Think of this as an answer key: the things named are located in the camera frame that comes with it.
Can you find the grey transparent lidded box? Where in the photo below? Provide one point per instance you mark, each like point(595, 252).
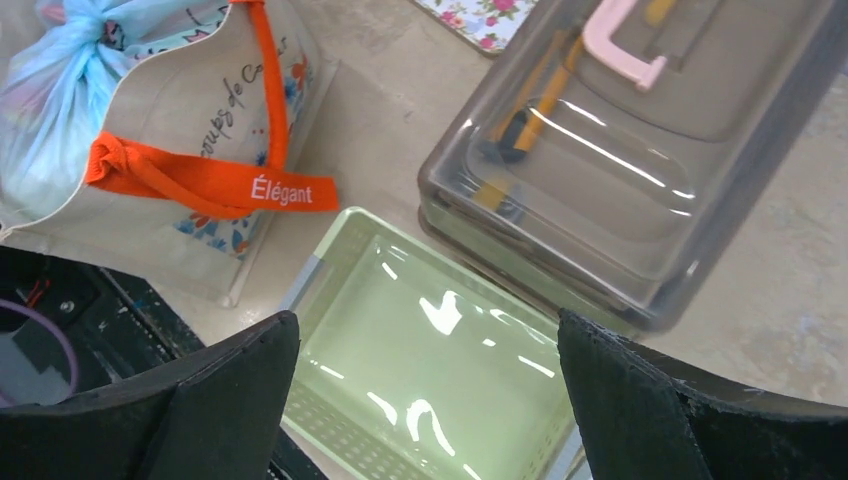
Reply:
point(613, 150)

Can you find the floral tray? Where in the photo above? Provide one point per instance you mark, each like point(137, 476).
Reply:
point(486, 25)

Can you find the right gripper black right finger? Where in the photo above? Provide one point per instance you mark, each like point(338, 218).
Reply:
point(646, 415)

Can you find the beige tote bag orange handles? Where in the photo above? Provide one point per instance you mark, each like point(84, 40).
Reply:
point(196, 152)

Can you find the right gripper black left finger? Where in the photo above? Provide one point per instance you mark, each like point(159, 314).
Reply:
point(213, 414)

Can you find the green plastic basket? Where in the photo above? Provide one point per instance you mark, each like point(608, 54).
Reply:
point(413, 367)

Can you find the blue printed plastic bag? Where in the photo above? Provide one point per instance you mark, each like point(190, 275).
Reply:
point(61, 62)

